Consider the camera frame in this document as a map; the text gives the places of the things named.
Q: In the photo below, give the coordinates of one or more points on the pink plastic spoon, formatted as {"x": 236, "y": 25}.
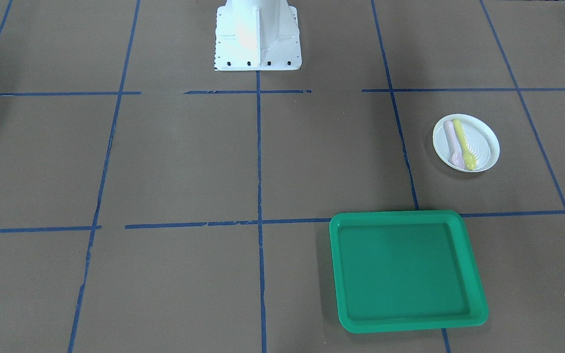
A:
{"x": 456, "y": 157}

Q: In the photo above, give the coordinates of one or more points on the white round plate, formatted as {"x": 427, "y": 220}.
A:
{"x": 480, "y": 137}

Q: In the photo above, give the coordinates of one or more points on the yellow plastic spoon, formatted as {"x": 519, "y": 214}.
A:
{"x": 470, "y": 160}

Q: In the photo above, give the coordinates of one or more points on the green plastic tray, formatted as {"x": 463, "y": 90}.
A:
{"x": 405, "y": 270}

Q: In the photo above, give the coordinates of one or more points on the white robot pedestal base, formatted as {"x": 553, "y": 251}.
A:
{"x": 257, "y": 35}

